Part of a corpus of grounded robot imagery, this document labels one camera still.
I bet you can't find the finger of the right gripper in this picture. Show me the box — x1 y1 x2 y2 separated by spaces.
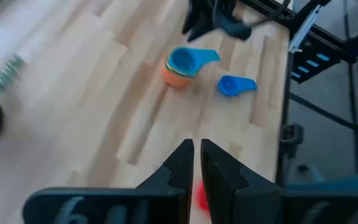
187 0 217 43
181 0 209 35

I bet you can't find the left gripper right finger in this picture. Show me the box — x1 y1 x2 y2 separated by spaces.
200 138 284 224

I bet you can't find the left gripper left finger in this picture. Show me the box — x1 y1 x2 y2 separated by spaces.
134 138 195 196

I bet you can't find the pink measuring cup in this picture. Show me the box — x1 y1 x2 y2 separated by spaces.
196 179 211 219

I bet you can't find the teal measuring cup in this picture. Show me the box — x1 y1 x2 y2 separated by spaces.
165 46 221 79

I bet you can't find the blue measuring cup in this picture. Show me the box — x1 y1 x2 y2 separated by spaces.
217 75 259 98

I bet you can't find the orange measuring cup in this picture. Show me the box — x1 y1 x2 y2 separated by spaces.
161 63 196 89

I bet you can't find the black table clamp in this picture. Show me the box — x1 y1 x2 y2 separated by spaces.
279 123 305 157

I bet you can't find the black rig pole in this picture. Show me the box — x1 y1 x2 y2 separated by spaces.
342 0 358 174

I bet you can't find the white metal bracket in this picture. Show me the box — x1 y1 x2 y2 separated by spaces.
288 3 325 55

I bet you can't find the black aluminium table frame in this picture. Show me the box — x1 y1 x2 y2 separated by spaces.
240 0 358 189

